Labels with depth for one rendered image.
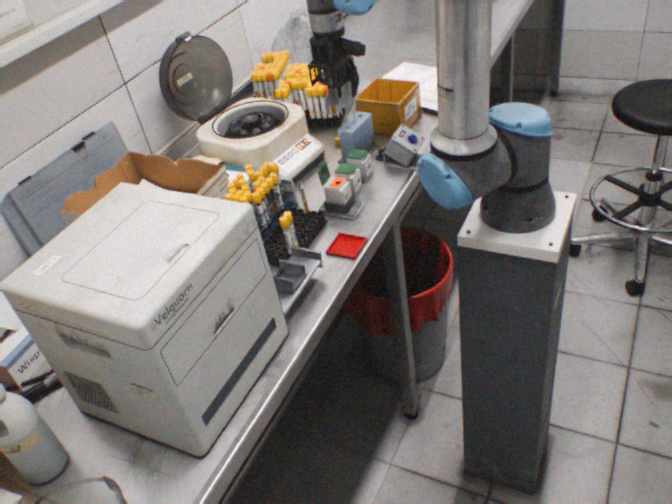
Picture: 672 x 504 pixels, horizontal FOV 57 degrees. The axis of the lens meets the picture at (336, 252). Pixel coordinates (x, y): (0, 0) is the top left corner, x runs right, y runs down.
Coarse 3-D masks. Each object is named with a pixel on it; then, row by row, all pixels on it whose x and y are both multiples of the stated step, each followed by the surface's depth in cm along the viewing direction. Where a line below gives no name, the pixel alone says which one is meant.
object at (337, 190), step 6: (330, 180) 139; (336, 180) 139; (342, 180) 139; (324, 186) 138; (330, 186) 138; (336, 186) 137; (342, 186) 138; (348, 186) 139; (330, 192) 138; (336, 192) 138; (342, 192) 137; (348, 192) 140; (330, 198) 139; (336, 198) 139; (342, 198) 138; (348, 198) 140
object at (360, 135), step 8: (360, 112) 158; (352, 120) 155; (360, 120) 154; (368, 120) 156; (344, 128) 152; (352, 128) 152; (360, 128) 153; (368, 128) 157; (344, 136) 152; (352, 136) 151; (360, 136) 154; (368, 136) 158; (344, 144) 154; (352, 144) 152; (360, 144) 155; (368, 144) 159; (344, 152) 155; (368, 152) 159; (376, 152) 160; (344, 160) 157
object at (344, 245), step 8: (336, 240) 134; (344, 240) 134; (352, 240) 134; (360, 240) 133; (328, 248) 132; (336, 248) 132; (344, 248) 132; (352, 248) 132; (360, 248) 131; (344, 256) 130; (352, 256) 129
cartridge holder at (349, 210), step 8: (352, 200) 141; (320, 208) 143; (328, 208) 141; (336, 208) 140; (344, 208) 139; (352, 208) 141; (360, 208) 142; (336, 216) 141; (344, 216) 140; (352, 216) 139
